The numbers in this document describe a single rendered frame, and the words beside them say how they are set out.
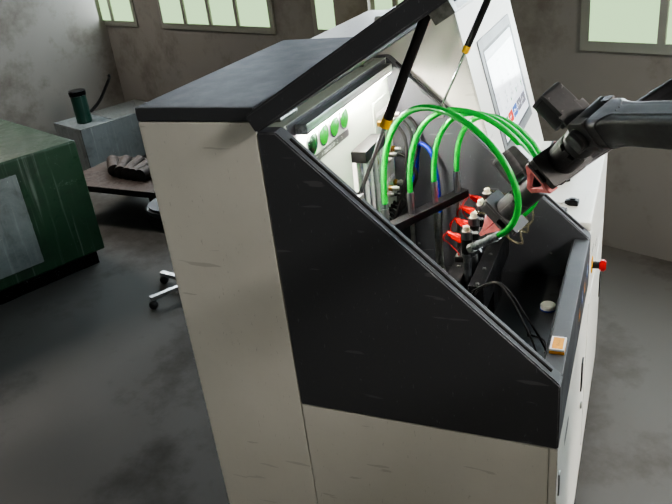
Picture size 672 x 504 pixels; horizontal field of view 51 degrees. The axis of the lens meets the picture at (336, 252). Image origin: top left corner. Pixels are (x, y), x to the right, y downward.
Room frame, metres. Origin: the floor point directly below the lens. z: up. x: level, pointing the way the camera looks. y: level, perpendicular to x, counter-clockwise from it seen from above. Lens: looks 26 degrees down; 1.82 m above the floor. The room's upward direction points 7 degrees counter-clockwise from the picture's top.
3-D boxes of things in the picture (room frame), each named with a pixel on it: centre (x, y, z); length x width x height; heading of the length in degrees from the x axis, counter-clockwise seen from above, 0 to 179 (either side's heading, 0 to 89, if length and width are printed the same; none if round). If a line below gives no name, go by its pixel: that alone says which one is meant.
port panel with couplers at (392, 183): (1.84, -0.18, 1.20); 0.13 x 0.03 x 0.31; 154
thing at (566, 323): (1.41, -0.53, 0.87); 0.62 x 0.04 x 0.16; 154
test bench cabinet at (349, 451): (1.52, -0.29, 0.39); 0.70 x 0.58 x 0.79; 154
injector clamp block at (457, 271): (1.62, -0.37, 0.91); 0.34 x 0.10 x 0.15; 154
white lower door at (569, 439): (1.40, -0.54, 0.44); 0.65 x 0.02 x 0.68; 154
